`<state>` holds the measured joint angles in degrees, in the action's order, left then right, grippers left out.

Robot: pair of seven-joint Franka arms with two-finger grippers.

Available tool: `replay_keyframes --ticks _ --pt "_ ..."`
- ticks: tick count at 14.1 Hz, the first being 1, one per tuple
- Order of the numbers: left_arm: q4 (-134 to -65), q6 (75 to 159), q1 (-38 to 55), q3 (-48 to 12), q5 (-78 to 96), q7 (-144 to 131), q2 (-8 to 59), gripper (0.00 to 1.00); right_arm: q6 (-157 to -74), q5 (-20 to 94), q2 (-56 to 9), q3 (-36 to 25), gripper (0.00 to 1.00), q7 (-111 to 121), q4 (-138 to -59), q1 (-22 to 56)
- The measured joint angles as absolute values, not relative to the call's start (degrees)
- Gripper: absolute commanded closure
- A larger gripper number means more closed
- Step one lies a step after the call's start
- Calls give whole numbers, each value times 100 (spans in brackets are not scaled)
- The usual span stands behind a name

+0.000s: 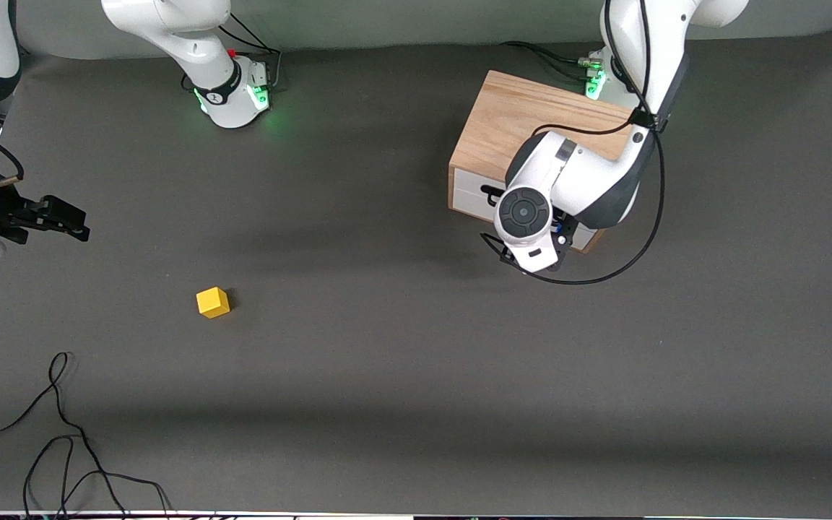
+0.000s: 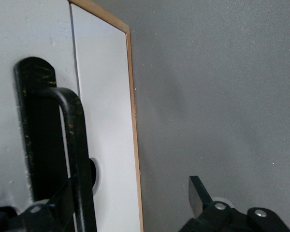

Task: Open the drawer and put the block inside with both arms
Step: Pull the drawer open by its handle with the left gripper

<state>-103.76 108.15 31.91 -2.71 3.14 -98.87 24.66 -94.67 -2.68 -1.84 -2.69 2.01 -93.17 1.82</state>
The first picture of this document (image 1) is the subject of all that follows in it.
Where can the wooden drawer cabinet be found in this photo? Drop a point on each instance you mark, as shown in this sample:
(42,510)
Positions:
(510,115)

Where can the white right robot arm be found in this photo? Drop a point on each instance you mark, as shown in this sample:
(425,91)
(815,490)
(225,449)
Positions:
(192,43)

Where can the dark grey table mat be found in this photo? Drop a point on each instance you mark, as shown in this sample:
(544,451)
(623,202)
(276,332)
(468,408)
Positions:
(387,361)

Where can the yellow wooden cube block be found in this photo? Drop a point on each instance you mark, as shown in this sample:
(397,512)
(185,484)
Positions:
(212,303)

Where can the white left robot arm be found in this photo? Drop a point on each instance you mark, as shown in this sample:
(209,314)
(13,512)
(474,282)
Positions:
(589,173)

